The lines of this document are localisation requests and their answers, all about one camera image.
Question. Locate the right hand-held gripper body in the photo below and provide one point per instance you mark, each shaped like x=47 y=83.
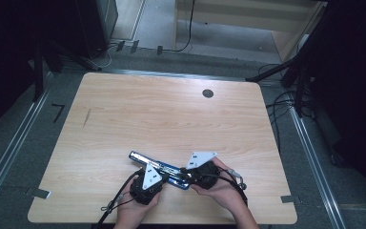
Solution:
x=205 y=175

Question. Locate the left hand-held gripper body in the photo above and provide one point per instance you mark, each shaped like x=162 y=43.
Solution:
x=147 y=191

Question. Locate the person's left hand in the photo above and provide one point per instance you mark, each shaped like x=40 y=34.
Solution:
x=133 y=211

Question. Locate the person's right hand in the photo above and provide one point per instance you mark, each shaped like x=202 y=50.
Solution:
x=225 y=194

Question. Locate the round dark table grommet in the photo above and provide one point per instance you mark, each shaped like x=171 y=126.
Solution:
x=207 y=93

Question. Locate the grey tape piece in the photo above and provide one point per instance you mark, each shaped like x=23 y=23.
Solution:
x=39 y=193
x=289 y=199

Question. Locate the black floor tape mark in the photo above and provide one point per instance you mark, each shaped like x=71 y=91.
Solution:
x=58 y=112

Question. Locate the black tripod stand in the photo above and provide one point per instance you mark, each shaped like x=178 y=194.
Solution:
x=38 y=73
x=300 y=92

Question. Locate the light wooden shelf unit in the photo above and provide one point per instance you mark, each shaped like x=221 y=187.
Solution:
x=251 y=19

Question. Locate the dark cabinet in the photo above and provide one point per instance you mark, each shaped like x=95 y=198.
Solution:
x=97 y=25

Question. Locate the metal floor rail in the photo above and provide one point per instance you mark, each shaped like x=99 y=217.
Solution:
x=314 y=165
x=12 y=149

